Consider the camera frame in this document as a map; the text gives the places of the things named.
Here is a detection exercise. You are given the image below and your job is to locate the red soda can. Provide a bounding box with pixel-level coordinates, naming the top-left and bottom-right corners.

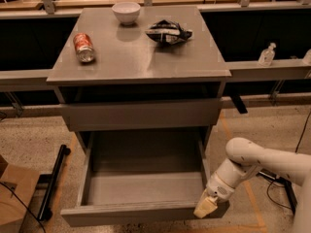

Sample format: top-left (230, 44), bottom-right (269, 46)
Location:
top-left (73, 33), bottom-right (95, 63)

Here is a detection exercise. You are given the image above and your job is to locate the grey metal rail shelf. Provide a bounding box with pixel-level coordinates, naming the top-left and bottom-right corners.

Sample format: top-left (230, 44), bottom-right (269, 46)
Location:
top-left (0, 59), bottom-right (311, 92)

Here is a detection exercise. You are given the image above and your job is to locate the brown cardboard box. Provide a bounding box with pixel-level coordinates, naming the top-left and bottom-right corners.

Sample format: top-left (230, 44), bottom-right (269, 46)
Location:
top-left (0, 155), bottom-right (39, 233)

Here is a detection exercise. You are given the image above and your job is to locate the black floor stand left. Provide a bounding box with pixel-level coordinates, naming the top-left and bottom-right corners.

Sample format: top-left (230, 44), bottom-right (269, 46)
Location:
top-left (37, 145), bottom-right (71, 221)

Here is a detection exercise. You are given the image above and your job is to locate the clear sanitizer bottle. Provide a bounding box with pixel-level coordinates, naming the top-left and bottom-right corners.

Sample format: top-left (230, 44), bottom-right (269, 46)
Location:
top-left (259, 43), bottom-right (276, 66)

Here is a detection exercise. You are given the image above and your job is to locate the grey drawer cabinet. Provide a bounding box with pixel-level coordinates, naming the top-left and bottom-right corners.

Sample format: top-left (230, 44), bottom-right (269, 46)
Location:
top-left (52, 6), bottom-right (225, 148)

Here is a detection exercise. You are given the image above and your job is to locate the grey drawer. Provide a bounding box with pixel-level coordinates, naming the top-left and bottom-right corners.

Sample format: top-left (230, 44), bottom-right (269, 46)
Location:
top-left (60, 129), bottom-right (230, 228)
top-left (60, 98), bottom-right (222, 131)

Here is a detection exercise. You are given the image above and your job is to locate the black cable left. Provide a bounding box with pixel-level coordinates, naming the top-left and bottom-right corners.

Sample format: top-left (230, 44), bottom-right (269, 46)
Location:
top-left (0, 182), bottom-right (47, 233)

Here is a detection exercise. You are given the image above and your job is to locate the white ceramic bowl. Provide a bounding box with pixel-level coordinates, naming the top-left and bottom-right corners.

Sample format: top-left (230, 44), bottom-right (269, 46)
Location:
top-left (112, 2), bottom-right (141, 25)

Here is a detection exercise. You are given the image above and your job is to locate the grey top drawer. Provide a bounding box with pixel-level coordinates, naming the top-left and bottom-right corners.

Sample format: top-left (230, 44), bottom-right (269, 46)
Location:
top-left (60, 98), bottom-right (222, 131)

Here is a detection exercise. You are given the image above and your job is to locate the black floor stand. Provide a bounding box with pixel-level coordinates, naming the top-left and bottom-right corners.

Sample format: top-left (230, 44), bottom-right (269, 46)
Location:
top-left (259, 169), bottom-right (297, 214)
top-left (37, 145), bottom-right (71, 221)

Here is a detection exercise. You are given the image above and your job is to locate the black floor stand right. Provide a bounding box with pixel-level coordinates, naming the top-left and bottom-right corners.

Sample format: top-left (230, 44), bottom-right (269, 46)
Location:
top-left (259, 169), bottom-right (297, 214)

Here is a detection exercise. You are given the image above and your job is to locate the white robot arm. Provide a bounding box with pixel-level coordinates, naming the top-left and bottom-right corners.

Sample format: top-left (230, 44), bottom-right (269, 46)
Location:
top-left (193, 137), bottom-right (311, 233)

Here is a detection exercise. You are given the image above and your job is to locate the black crumpled chip bag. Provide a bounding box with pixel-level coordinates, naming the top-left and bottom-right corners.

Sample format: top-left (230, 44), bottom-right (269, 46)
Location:
top-left (145, 19), bottom-right (192, 45)

